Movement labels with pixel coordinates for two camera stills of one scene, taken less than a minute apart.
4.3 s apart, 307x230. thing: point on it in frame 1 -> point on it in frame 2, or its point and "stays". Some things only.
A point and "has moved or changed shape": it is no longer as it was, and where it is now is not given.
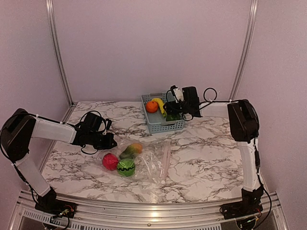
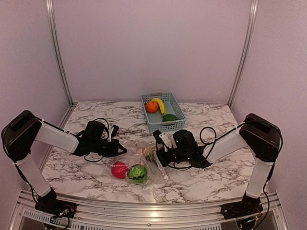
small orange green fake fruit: x=129 y=152 -> x=150 y=150
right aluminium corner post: x=253 y=9 stays
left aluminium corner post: x=50 y=9 stays
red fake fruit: x=110 y=161 -> x=119 y=169
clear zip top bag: x=151 y=165 has moved or changed shape
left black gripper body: x=100 y=143 -> x=108 y=151
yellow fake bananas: x=161 y=104 stays
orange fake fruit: x=151 y=106 stays
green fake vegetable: x=126 y=167 -> x=137 y=174
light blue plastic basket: x=157 y=122 stays
